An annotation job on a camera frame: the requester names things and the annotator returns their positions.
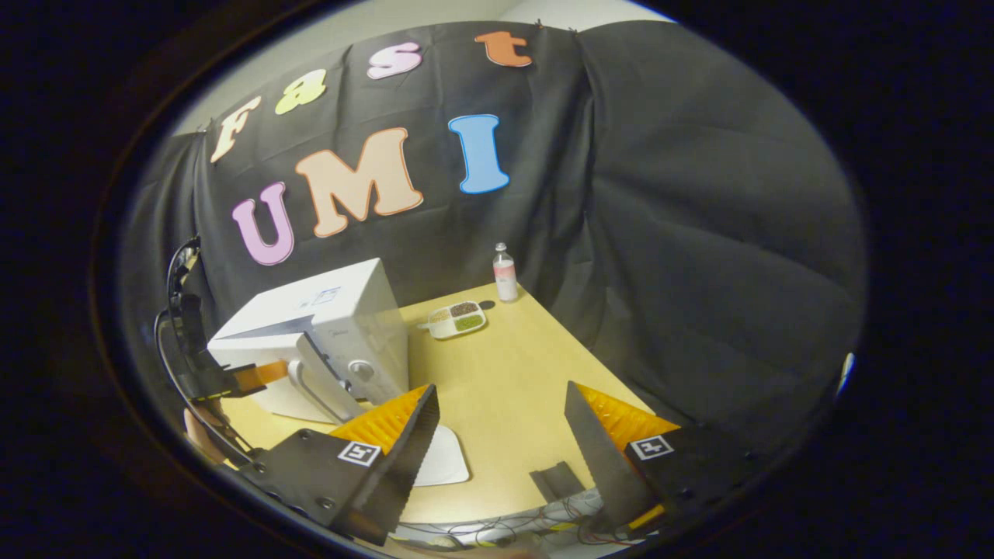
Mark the divided white food tray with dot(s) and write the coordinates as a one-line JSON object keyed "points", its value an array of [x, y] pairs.
{"points": [[458, 320]]}

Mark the white square plate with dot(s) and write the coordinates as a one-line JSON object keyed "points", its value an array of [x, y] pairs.
{"points": [[446, 462]]}

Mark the white microwave oven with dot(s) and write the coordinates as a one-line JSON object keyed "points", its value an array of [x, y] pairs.
{"points": [[365, 310]]}

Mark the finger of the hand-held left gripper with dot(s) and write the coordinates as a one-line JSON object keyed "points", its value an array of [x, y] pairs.
{"points": [[260, 374]]}

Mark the black backdrop cloth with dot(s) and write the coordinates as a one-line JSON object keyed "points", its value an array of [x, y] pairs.
{"points": [[699, 233]]}

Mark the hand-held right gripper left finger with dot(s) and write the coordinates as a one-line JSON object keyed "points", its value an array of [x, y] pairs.
{"points": [[400, 473]]}

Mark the clear bottle pink label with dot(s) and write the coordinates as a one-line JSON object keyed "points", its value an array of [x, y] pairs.
{"points": [[505, 279]]}

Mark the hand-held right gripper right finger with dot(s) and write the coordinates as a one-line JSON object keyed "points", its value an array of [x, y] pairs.
{"points": [[598, 466]]}

